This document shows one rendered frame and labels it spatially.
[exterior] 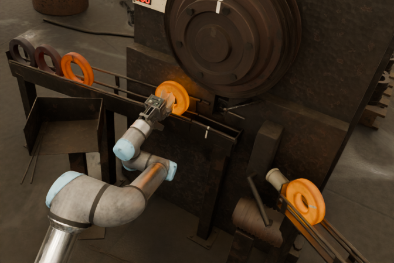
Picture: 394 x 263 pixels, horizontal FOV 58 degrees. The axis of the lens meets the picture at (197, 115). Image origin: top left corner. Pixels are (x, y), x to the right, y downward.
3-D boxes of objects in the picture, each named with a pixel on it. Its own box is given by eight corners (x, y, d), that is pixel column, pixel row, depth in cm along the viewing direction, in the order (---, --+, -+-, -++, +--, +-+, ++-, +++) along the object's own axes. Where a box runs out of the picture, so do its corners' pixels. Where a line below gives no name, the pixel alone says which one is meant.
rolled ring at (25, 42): (28, 41, 173) (33, 38, 176) (3, 36, 181) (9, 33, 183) (38, 75, 183) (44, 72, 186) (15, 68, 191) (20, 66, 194)
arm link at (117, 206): (138, 208, 91) (180, 156, 139) (99, 194, 93) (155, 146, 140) (126, 247, 94) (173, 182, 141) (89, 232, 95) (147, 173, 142)
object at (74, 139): (58, 206, 188) (36, 96, 144) (109, 205, 192) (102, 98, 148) (50, 241, 172) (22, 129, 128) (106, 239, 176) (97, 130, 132)
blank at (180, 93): (158, 76, 149) (153, 79, 147) (190, 85, 143) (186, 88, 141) (159, 108, 158) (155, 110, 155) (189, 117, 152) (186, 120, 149)
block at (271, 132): (253, 160, 152) (267, 116, 137) (271, 168, 149) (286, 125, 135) (244, 176, 144) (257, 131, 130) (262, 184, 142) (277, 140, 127)
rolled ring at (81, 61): (54, 61, 172) (60, 58, 175) (75, 94, 177) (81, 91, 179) (72, 48, 160) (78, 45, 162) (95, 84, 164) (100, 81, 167)
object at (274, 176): (277, 177, 135) (279, 166, 132) (292, 193, 128) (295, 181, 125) (264, 182, 133) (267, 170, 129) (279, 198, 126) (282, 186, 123)
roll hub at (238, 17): (178, 62, 127) (185, -16, 110) (250, 90, 118) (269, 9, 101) (170, 69, 123) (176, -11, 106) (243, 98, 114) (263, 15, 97)
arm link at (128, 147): (112, 156, 132) (109, 144, 125) (129, 135, 138) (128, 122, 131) (129, 166, 130) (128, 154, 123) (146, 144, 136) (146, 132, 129)
